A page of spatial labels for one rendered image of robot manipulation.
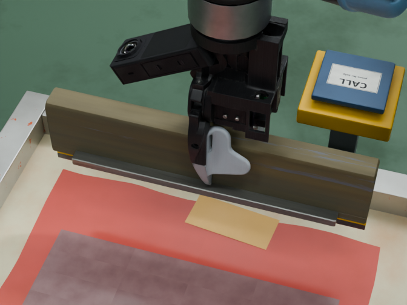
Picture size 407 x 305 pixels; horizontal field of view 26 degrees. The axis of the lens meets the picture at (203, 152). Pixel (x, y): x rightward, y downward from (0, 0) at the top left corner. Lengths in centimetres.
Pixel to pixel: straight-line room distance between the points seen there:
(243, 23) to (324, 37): 205
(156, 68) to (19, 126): 36
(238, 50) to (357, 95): 45
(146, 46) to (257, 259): 32
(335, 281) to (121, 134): 30
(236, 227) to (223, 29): 36
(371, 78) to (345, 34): 159
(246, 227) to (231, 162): 19
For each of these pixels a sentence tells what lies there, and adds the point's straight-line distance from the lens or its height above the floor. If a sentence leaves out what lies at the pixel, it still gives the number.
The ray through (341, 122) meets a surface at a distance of 121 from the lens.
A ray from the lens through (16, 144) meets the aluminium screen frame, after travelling 113.
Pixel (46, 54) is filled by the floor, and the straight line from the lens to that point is 276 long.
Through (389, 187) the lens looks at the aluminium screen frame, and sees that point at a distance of 108.
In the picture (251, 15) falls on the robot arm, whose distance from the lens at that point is 76.
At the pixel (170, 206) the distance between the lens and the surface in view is 109.
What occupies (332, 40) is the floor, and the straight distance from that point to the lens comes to 280.
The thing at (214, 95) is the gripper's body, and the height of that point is 123.
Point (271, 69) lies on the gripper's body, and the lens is 81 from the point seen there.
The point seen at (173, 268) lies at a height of 96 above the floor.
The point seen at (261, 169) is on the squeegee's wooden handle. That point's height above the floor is 112.
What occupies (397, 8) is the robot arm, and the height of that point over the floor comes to 138.
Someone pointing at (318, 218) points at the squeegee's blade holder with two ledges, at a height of 108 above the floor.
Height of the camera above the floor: 180
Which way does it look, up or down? 48 degrees down
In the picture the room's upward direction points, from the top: straight up
